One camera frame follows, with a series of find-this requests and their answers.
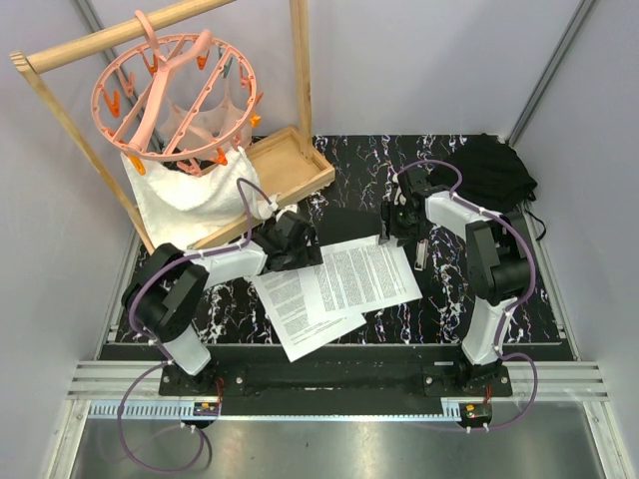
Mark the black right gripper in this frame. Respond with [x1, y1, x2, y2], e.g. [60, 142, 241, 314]
[377, 201, 421, 247]

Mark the printed paper sheet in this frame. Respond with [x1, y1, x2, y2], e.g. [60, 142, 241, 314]
[252, 270, 365, 362]
[299, 236, 422, 323]

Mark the black clipboard folder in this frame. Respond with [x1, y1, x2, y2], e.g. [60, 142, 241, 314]
[314, 207, 430, 320]

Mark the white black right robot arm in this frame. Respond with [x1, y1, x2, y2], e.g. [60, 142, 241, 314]
[378, 168, 536, 396]

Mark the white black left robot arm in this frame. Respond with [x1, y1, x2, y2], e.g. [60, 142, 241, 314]
[121, 211, 322, 395]

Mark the black marble pattern mat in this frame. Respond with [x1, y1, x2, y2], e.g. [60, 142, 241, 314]
[193, 135, 576, 361]

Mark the black cloth bundle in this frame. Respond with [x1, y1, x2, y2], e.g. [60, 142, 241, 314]
[444, 134, 537, 213]

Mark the white towel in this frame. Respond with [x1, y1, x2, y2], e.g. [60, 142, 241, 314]
[121, 149, 277, 249]

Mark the sheer pink mesh garment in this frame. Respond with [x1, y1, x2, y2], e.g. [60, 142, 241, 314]
[157, 80, 245, 150]

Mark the pink round clip hanger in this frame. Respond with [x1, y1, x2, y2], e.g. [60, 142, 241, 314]
[91, 11, 264, 178]

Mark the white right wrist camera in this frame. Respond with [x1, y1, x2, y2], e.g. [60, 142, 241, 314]
[391, 174, 405, 206]

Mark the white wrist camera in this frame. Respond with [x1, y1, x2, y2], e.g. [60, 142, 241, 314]
[268, 202, 300, 223]
[391, 174, 405, 206]

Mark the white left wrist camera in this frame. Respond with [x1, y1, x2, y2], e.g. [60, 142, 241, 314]
[268, 202, 300, 223]

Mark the wooden drying rack frame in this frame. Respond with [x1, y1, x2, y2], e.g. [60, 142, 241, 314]
[8, 0, 336, 255]

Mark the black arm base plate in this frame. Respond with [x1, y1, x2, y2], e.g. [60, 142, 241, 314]
[159, 344, 512, 398]

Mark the aluminium rail frame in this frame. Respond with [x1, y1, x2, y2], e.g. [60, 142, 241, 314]
[48, 326, 638, 478]

